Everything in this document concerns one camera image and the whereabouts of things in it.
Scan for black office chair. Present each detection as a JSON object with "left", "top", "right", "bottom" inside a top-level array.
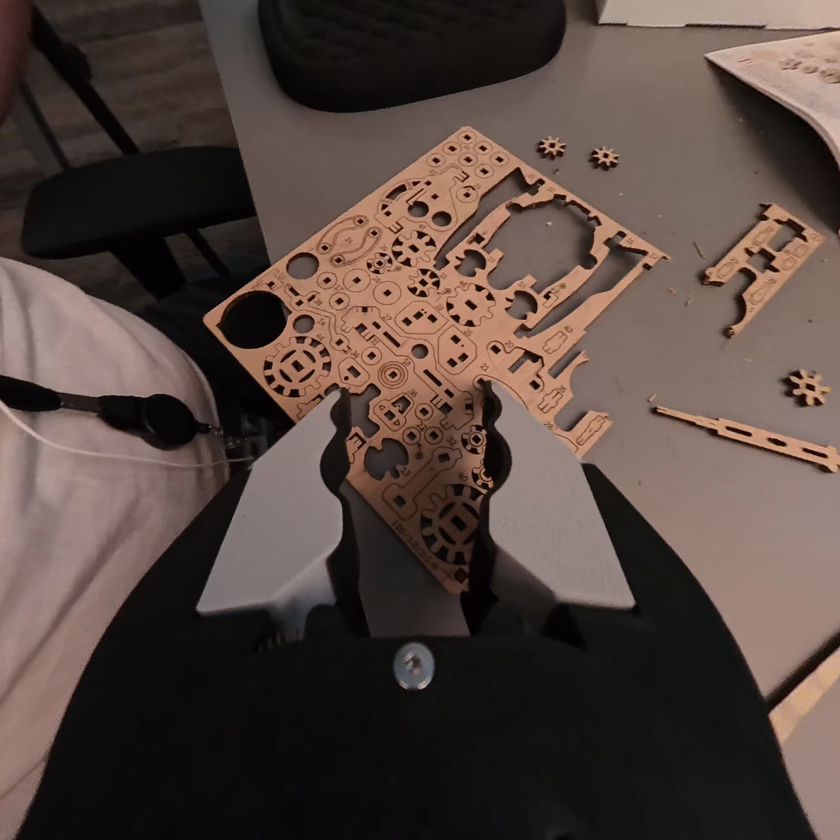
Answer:
[{"left": 20, "top": 146, "right": 258, "bottom": 298}]

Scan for slotted wooden axle piece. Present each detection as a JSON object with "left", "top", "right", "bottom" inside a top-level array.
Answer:
[{"left": 654, "top": 406, "right": 840, "bottom": 473}]

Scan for black mesh case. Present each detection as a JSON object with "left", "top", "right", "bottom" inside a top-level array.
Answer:
[{"left": 258, "top": 0, "right": 567, "bottom": 114}]

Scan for person's white shirt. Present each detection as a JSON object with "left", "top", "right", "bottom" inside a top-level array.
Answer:
[{"left": 0, "top": 256, "right": 232, "bottom": 840}]

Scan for laser-cut wooden parts sheet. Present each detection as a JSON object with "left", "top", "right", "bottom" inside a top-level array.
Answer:
[{"left": 203, "top": 126, "right": 672, "bottom": 595}]

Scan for paper instruction booklet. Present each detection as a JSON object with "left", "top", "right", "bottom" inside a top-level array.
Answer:
[{"left": 705, "top": 29, "right": 840, "bottom": 168}]

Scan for black lanyard clip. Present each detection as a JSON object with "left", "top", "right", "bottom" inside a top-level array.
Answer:
[{"left": 0, "top": 374, "right": 256, "bottom": 460}]

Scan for wooden frame offcut piece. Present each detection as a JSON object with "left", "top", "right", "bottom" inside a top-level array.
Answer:
[{"left": 701, "top": 203, "right": 825, "bottom": 338}]

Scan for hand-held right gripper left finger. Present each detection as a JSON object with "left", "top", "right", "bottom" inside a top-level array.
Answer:
[{"left": 196, "top": 387, "right": 370, "bottom": 636}]

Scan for thin white cable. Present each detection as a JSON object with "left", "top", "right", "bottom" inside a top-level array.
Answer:
[{"left": 0, "top": 397, "right": 232, "bottom": 471}]

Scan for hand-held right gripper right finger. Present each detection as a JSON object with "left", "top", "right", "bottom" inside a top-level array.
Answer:
[{"left": 458, "top": 381, "right": 636, "bottom": 636}]

